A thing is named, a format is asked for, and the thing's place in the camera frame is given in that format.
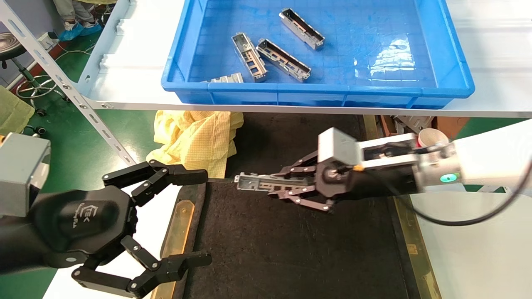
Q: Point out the grey metal part in carton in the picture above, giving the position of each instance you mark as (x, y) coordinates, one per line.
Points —
(411, 122)

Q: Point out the person in grey trousers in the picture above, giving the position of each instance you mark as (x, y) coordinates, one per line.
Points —
(70, 29)

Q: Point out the person in yellow-green gown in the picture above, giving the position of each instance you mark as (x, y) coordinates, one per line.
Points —
(14, 110)

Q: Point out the white metal shelf rack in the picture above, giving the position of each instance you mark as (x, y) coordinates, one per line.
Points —
(124, 83)

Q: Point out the yellow crumpled garment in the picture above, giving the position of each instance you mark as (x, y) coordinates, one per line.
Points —
(191, 145)

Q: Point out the black tray with brass edges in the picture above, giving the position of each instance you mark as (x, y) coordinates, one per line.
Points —
(282, 141)
(299, 249)

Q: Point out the blue plastic bin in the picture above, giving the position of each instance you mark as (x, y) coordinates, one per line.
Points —
(332, 89)

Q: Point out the grey metal housing part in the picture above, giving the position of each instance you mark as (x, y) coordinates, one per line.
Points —
(257, 182)
(228, 79)
(284, 58)
(301, 29)
(249, 56)

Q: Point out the rolling stool chrome base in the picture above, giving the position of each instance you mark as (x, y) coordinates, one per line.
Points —
(12, 43)
(35, 129)

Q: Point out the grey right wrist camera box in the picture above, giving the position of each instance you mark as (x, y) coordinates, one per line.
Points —
(336, 145)

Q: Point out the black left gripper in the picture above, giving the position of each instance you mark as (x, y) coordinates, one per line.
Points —
(83, 224)

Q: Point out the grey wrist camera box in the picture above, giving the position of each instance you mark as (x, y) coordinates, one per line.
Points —
(336, 145)
(20, 174)

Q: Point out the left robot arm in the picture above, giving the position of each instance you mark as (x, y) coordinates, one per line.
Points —
(12, 249)

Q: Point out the white power strip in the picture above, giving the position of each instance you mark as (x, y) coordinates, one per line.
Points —
(48, 40)

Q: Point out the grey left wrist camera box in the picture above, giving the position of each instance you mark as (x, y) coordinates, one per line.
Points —
(20, 174)

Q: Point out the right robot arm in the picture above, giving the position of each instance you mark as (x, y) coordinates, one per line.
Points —
(490, 158)

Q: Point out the brown cardboard box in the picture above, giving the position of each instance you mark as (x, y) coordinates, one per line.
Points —
(451, 124)

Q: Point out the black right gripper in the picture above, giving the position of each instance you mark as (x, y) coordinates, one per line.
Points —
(365, 182)

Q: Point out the red and white paper cup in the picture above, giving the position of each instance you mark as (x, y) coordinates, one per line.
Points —
(432, 136)

